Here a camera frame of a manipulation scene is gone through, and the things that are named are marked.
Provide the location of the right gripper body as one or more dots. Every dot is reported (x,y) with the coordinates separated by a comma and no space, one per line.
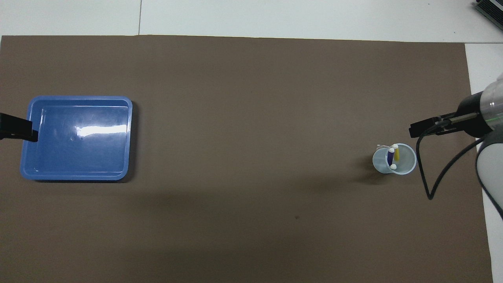
(469,124)

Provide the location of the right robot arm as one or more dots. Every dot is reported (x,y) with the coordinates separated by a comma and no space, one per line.
(491,165)

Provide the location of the clear plastic cup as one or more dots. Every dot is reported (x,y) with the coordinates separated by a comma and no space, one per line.
(406,167)

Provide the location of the yellow pen with white cap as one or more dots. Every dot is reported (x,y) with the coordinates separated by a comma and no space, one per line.
(397,154)

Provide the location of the blue pen with white cap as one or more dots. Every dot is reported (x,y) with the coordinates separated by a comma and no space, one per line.
(390,158)

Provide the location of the dark grey ribbed box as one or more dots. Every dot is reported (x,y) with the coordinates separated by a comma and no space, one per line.
(491,8)

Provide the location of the blue plastic tray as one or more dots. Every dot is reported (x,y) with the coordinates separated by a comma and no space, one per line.
(78,157)

